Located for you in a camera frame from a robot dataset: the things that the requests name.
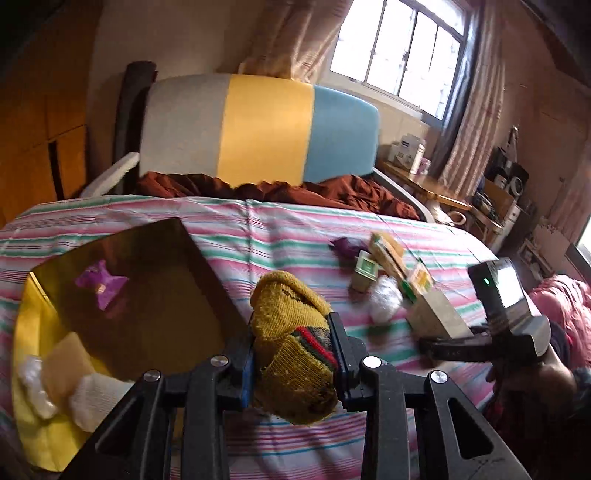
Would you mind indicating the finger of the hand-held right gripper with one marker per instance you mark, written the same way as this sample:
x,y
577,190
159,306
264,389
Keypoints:
x,y
457,348

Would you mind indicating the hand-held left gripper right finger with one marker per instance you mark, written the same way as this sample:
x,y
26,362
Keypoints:
x,y
335,350

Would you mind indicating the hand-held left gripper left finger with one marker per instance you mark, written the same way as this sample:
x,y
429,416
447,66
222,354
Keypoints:
x,y
247,376

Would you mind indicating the beige cardboard box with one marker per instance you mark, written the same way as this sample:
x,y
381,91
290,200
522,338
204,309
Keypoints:
x,y
436,318

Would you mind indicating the mustard knitted sock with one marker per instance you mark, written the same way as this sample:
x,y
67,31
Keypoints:
x,y
281,314

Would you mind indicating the white plastic wrap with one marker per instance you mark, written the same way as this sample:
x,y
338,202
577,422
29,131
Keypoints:
x,y
32,387
385,300

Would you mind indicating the green white small box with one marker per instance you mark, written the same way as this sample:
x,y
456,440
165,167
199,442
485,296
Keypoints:
x,y
364,272

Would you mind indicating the gold tin box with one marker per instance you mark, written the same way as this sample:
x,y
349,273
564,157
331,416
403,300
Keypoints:
x,y
152,323

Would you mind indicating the tan box with green top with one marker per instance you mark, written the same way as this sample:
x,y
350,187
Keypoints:
x,y
388,251

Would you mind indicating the white sock with blue toe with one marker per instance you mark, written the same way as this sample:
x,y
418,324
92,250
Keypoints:
x,y
97,401

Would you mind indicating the purple snack packet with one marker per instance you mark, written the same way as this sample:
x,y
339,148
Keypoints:
x,y
101,284
344,247

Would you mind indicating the tan sponge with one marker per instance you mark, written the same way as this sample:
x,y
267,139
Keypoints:
x,y
64,364

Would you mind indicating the person's right hand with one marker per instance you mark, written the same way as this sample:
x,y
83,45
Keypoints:
x,y
540,378

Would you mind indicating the pink blanket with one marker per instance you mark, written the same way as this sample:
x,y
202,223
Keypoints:
x,y
568,300

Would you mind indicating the person's red plaid clothing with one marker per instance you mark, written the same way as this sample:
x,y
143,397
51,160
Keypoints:
x,y
554,443

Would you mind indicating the striped bed sheet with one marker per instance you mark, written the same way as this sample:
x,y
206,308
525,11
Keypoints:
x,y
286,230

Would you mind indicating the cluttered wooden shelf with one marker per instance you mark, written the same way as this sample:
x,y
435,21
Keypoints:
x,y
503,184

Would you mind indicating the brown blanket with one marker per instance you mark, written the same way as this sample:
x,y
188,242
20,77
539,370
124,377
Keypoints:
x,y
351,194

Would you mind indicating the wooden desk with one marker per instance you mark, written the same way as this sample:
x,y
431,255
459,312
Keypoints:
x,y
429,187

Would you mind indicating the pink cup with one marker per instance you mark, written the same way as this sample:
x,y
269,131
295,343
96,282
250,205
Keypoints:
x,y
425,166

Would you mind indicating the white boxes on desk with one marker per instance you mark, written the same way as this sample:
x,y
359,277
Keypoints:
x,y
406,150

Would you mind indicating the pink and grey curtain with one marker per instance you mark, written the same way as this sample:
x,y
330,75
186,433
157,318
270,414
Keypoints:
x,y
480,115

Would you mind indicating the grey yellow blue headboard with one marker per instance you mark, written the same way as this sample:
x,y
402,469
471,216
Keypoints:
x,y
268,129

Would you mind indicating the black rolled mat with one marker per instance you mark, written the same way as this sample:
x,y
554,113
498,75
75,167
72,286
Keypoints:
x,y
131,101

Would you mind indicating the window with metal bars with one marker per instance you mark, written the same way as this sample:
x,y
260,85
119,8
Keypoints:
x,y
392,46

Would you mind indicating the beige patterned curtain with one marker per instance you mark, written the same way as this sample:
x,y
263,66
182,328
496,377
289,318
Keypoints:
x,y
286,41

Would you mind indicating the wooden wardrobe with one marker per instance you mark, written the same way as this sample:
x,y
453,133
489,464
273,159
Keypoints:
x,y
27,138

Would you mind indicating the white bed rail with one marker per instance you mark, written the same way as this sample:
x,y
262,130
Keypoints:
x,y
111,175
406,194

